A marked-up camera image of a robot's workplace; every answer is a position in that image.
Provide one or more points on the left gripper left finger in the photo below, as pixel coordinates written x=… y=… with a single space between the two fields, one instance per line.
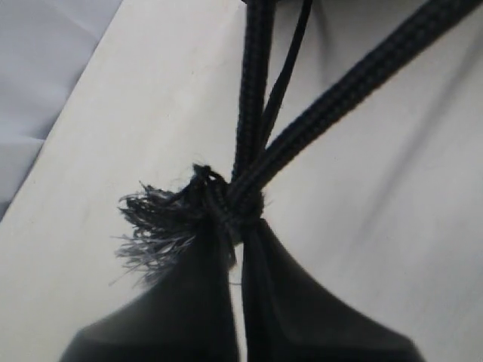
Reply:
x=187 y=316

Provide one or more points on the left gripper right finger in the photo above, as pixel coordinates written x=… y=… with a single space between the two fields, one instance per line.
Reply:
x=289 y=316

